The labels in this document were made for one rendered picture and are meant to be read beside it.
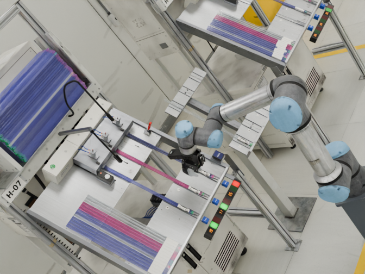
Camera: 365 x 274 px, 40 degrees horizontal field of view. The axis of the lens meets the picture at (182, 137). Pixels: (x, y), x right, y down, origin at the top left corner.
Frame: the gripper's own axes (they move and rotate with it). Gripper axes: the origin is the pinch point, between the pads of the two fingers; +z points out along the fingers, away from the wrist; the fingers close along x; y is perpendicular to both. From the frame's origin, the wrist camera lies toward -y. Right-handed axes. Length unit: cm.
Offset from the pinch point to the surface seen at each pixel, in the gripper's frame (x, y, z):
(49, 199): -38, -56, 0
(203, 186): 4.2, 2.5, 15.6
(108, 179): -17.5, -35.1, 0.9
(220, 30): 102, -34, 6
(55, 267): -28, -132, 164
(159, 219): -21.2, -7.3, 13.1
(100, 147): -5.1, -47.0, -3.8
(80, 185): -25, -47, 2
